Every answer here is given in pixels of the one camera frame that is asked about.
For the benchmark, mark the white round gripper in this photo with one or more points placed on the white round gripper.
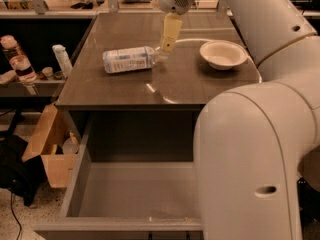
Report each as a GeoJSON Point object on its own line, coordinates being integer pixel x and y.
{"type": "Point", "coordinates": [173, 21]}

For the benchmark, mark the clear plastic water bottle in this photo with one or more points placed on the clear plastic water bottle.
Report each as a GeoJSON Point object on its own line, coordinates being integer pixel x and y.
{"type": "Point", "coordinates": [131, 59]}

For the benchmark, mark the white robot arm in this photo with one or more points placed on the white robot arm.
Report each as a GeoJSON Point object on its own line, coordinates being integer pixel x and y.
{"type": "Point", "coordinates": [249, 140]}

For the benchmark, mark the grey cabinet with drawer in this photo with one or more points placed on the grey cabinet with drawer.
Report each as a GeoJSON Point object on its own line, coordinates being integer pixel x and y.
{"type": "Point", "coordinates": [182, 82]}

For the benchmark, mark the white spray bottle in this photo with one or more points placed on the white spray bottle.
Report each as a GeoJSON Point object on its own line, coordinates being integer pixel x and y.
{"type": "Point", "coordinates": [63, 59]}

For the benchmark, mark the brown drink bottle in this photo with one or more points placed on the brown drink bottle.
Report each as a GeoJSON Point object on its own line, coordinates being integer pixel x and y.
{"type": "Point", "coordinates": [17, 59]}

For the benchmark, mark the open grey top drawer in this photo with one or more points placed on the open grey top drawer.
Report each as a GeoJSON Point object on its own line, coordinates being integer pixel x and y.
{"type": "Point", "coordinates": [133, 180]}

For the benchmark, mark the white paper bowl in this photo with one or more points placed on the white paper bowl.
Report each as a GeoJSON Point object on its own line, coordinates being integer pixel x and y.
{"type": "Point", "coordinates": [223, 55]}

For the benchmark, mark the small round jar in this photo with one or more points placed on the small round jar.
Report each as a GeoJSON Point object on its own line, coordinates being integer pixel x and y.
{"type": "Point", "coordinates": [48, 72]}

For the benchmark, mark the black bag on floor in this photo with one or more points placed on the black bag on floor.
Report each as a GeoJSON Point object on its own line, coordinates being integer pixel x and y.
{"type": "Point", "coordinates": [20, 178]}

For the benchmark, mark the cardboard box on floor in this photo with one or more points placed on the cardboard box on floor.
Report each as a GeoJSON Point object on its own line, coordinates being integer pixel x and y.
{"type": "Point", "coordinates": [51, 141]}

